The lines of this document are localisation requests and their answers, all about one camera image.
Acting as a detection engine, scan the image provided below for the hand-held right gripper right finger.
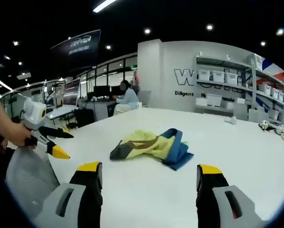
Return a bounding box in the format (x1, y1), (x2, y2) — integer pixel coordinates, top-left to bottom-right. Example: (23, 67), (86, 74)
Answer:
(196, 163), (271, 228)

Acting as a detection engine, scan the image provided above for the spare hand-held gripper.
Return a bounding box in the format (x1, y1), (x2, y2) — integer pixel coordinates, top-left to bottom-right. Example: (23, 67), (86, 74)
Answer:
(258, 120), (276, 132)

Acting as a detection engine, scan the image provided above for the row of white storage bins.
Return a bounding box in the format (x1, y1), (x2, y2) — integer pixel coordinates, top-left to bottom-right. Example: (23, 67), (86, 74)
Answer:
(196, 68), (284, 119)

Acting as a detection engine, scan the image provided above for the yellow and blue garment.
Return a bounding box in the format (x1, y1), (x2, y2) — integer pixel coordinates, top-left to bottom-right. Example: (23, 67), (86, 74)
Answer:
(109, 128), (195, 171)

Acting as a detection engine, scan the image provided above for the white side table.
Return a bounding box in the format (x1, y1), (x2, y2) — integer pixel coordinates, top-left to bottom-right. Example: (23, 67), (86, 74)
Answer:
(45, 105), (78, 120)

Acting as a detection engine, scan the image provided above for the grey metal shelf rack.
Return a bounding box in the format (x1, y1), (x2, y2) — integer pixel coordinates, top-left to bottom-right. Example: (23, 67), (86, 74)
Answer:
(195, 55), (284, 125)

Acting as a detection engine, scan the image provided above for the grey mesh office chair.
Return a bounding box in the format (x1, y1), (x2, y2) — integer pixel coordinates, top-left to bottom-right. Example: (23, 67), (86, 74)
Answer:
(5, 147), (60, 214)

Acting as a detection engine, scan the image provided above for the grey office desk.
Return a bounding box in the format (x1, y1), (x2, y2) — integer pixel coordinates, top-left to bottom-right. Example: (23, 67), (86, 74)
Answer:
(78, 97), (118, 119)

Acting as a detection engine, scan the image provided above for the red and blue wall banner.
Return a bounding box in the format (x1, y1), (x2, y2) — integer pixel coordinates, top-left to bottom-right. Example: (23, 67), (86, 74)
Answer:
(263, 57), (284, 83)

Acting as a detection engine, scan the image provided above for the long ceiling light strip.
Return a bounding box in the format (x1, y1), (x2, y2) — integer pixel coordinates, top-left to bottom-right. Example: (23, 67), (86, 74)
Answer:
(93, 0), (119, 13)

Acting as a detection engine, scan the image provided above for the black computer monitor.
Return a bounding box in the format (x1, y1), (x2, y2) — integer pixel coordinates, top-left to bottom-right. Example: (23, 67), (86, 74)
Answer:
(93, 85), (110, 99)
(110, 85), (123, 96)

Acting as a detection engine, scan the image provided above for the standing display screen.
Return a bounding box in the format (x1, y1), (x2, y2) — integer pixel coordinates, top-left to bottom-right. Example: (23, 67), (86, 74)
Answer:
(62, 78), (82, 107)

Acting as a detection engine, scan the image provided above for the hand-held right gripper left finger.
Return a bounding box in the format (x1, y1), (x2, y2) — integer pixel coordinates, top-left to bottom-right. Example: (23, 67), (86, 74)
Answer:
(33, 161), (103, 228)

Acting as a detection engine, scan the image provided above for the person's left hand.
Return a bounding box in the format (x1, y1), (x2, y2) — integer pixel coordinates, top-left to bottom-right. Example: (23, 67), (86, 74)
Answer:
(3, 122), (38, 150)

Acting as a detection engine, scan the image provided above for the dark hanging ceiling banner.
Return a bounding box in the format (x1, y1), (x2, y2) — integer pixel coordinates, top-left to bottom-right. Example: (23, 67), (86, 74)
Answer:
(50, 29), (102, 65)

